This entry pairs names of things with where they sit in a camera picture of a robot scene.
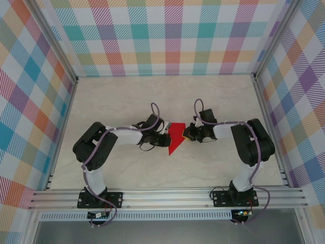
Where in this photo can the aluminium frame leg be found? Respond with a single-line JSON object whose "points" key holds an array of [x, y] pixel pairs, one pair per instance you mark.
{"points": [[30, 228], [307, 228]]}

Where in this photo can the long aluminium mounting rail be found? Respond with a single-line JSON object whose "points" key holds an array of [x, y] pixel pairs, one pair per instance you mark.
{"points": [[165, 198]]}

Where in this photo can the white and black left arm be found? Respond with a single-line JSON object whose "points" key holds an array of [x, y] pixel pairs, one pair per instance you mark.
{"points": [[94, 150]]}

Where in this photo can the grey sheet metal panel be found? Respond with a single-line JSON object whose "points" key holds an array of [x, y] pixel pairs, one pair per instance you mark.
{"points": [[165, 233]]}

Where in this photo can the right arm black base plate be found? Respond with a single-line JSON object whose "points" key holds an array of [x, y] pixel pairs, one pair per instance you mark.
{"points": [[254, 200]]}

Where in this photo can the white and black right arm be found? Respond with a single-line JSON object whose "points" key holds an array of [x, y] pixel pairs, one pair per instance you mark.
{"points": [[246, 152]]}

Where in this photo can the aluminium side rail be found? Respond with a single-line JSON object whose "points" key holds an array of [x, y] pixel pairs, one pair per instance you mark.
{"points": [[65, 122], [269, 127]]}

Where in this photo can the red cloth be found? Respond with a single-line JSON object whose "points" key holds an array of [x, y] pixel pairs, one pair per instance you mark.
{"points": [[176, 132]]}

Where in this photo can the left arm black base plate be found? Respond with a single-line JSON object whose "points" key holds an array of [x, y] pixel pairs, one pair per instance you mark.
{"points": [[115, 199]]}

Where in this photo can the aluminium corner post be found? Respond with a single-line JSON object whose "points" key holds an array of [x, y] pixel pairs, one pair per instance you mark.
{"points": [[57, 38], [273, 38]]}

